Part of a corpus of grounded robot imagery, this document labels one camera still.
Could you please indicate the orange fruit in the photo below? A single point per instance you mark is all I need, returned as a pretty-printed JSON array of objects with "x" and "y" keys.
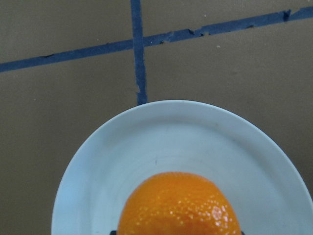
[{"x": 178, "y": 203}]

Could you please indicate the light blue plate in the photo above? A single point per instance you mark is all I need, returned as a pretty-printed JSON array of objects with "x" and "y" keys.
[{"x": 263, "y": 186}]

